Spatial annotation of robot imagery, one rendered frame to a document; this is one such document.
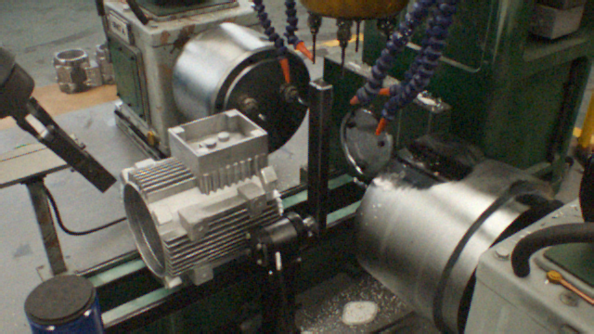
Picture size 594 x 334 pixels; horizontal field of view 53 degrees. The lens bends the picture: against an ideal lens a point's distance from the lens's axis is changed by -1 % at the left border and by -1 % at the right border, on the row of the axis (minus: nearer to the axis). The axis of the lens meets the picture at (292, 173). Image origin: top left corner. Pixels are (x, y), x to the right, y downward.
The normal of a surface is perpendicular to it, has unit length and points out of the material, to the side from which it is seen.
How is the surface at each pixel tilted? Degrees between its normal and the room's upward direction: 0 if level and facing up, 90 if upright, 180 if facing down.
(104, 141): 0
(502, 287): 90
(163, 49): 90
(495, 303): 90
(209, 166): 90
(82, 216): 0
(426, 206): 43
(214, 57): 36
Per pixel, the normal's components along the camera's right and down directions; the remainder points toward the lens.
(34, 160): 0.47, -0.14
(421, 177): -0.43, -0.55
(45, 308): 0.00, -0.84
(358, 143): -0.82, 0.31
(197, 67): -0.63, -0.29
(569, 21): 0.58, 0.44
